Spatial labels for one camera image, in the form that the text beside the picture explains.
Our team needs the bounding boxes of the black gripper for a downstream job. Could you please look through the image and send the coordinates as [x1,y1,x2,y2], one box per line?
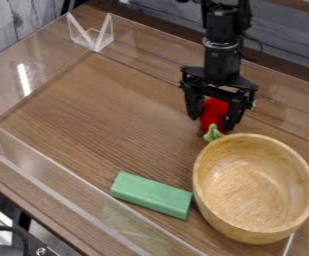
[181,66,258,131]

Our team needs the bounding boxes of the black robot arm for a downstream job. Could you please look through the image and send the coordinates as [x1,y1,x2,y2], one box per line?
[179,0,258,131]

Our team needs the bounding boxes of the clear acrylic corner bracket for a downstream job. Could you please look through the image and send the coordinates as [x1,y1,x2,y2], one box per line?
[66,13,114,52]

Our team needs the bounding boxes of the wooden bowl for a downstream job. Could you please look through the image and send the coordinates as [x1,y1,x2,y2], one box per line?
[193,133,309,245]

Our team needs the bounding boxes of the clear acrylic tray walls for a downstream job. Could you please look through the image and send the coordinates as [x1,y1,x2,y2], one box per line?
[0,8,309,256]

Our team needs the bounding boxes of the black device with knob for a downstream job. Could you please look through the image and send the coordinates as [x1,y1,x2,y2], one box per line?
[0,232,60,256]

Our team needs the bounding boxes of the green rectangular block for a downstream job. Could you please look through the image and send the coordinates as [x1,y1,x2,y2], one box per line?
[110,171,193,219]

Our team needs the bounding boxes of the black cable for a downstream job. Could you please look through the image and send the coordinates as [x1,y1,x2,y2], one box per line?
[0,225,31,256]

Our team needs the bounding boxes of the red plush strawberry toy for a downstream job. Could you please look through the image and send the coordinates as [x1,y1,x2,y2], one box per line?
[199,98,229,142]

